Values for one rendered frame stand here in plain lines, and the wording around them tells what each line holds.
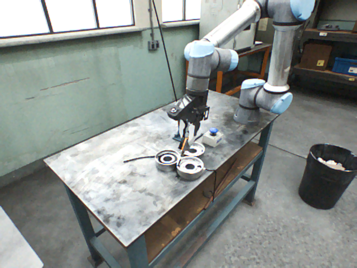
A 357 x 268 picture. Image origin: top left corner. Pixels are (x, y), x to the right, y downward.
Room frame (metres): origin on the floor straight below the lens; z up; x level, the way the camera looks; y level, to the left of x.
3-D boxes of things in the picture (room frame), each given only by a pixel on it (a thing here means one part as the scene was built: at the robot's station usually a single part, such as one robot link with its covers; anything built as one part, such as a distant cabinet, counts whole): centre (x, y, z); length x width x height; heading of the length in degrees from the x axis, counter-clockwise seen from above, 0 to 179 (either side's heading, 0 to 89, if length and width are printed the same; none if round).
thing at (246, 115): (1.15, -0.40, 0.85); 0.15 x 0.15 x 0.10
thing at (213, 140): (0.90, -0.17, 0.82); 0.08 x 0.07 x 0.05; 138
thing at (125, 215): (1.01, -0.03, 0.79); 1.20 x 0.60 x 0.02; 138
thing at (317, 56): (3.67, -2.22, 0.64); 0.49 x 0.40 x 0.37; 53
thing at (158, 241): (1.01, -0.03, 0.40); 1.17 x 0.59 x 0.80; 138
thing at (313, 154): (1.28, -1.14, 0.21); 0.34 x 0.34 x 0.43
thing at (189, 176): (0.68, -0.04, 0.82); 0.10 x 0.10 x 0.04
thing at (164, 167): (0.73, 0.05, 0.82); 0.10 x 0.10 x 0.04
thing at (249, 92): (1.14, -0.40, 0.97); 0.13 x 0.12 x 0.14; 36
